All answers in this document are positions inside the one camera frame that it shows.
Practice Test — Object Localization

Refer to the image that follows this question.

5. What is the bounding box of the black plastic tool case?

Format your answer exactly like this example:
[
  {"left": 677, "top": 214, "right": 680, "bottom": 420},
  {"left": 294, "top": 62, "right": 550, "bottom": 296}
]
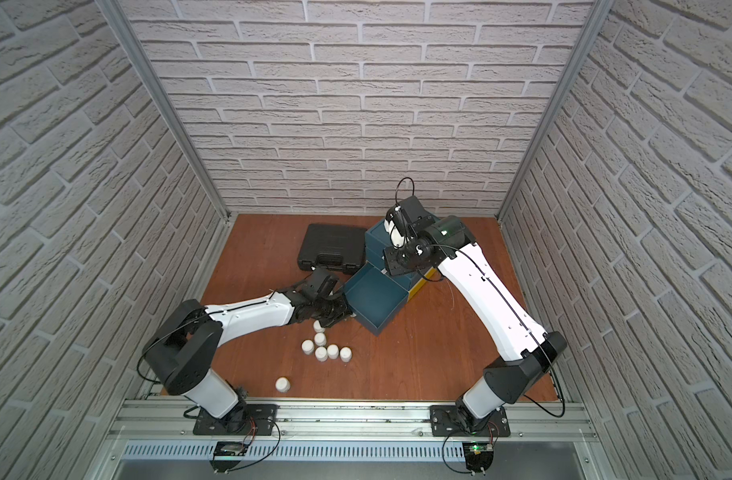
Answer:
[{"left": 297, "top": 223, "right": 366, "bottom": 275}]

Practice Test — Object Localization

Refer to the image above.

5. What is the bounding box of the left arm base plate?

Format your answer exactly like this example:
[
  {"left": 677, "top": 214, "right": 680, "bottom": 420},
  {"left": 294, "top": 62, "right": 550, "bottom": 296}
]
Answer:
[{"left": 193, "top": 403, "right": 279, "bottom": 437}]

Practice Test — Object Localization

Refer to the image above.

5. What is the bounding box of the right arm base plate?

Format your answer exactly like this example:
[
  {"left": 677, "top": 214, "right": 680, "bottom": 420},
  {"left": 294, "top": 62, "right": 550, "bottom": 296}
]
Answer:
[{"left": 429, "top": 404, "right": 511, "bottom": 438}]

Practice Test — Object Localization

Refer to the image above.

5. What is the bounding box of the controller board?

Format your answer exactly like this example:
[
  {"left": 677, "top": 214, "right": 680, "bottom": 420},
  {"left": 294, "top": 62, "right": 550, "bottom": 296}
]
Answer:
[
  {"left": 211, "top": 442, "right": 248, "bottom": 470},
  {"left": 462, "top": 442, "right": 495, "bottom": 475}
]

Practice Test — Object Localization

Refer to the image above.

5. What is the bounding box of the aluminium front rail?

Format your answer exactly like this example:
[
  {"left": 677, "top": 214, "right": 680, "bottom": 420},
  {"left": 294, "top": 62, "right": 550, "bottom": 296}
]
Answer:
[{"left": 108, "top": 396, "right": 599, "bottom": 443}]

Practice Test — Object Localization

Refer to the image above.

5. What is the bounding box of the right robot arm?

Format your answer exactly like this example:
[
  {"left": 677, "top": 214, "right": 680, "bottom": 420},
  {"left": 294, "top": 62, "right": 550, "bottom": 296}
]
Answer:
[{"left": 384, "top": 210, "right": 567, "bottom": 432}]

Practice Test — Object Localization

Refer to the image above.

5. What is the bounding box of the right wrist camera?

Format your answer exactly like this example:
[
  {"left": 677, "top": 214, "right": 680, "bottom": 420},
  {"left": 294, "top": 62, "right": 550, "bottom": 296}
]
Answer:
[{"left": 384, "top": 195, "right": 439, "bottom": 248}]

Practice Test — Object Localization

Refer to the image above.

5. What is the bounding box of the teal drawer cabinet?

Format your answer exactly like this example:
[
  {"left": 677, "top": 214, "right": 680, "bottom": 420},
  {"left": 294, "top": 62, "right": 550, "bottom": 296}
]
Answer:
[{"left": 365, "top": 221, "right": 437, "bottom": 300}]

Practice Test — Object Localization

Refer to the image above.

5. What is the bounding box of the left controller board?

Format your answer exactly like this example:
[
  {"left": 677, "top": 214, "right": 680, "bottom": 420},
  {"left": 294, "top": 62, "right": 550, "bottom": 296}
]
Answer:
[{"left": 211, "top": 442, "right": 248, "bottom": 470}]

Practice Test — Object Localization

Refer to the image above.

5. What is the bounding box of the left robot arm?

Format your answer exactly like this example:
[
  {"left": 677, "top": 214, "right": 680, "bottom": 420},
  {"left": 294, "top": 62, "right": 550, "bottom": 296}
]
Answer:
[{"left": 140, "top": 268, "right": 352, "bottom": 420}]

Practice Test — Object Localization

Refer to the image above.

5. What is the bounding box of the right controller board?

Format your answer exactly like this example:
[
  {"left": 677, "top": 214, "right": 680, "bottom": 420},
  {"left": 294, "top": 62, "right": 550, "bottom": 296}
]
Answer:
[{"left": 462, "top": 442, "right": 495, "bottom": 475}]

